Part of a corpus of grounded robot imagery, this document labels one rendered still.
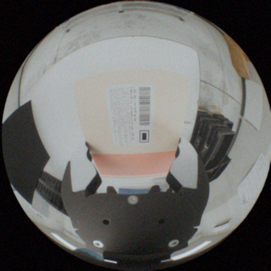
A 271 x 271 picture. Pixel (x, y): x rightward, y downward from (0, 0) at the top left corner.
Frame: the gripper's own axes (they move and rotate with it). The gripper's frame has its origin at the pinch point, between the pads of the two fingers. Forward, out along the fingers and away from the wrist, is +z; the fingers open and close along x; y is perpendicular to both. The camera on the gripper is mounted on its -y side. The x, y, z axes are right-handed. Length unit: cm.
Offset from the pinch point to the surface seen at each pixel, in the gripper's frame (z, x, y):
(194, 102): 6.5, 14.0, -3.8
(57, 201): -10, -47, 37
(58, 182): 4, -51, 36
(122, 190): 5.0, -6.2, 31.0
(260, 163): -55, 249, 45
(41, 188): -10, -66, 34
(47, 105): 6.6, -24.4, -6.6
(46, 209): -87, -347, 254
